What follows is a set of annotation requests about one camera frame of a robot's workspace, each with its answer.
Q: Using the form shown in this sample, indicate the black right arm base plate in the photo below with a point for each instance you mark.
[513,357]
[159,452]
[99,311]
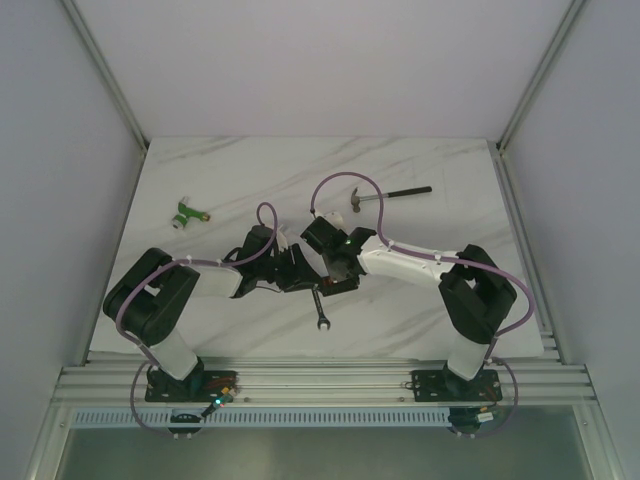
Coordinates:
[441,385]

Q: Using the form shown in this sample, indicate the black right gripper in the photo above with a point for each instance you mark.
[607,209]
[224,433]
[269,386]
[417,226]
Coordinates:
[335,276]

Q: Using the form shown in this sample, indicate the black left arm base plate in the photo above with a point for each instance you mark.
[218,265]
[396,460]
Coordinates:
[198,387]

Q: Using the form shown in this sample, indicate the claw hammer black handle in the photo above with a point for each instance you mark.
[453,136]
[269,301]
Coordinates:
[356,199]

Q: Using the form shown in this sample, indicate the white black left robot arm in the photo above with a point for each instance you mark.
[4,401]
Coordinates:
[147,302]

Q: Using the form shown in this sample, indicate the green white connector plug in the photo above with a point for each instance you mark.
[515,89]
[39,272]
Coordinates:
[185,213]

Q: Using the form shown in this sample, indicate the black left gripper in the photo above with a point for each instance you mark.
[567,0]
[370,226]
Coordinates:
[292,267]

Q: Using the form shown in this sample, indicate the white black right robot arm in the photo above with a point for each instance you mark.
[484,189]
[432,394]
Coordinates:
[476,297]

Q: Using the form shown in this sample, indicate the silver open-end wrench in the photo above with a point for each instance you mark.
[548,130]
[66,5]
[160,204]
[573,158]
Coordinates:
[323,323]

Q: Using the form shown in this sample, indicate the white slotted cable duct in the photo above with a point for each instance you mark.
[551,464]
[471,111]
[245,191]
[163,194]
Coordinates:
[305,417]

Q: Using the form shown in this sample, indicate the black fuse box base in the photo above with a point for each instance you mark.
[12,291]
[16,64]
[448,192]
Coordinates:
[330,286]

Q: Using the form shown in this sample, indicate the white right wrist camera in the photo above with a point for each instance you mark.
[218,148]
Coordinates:
[334,218]

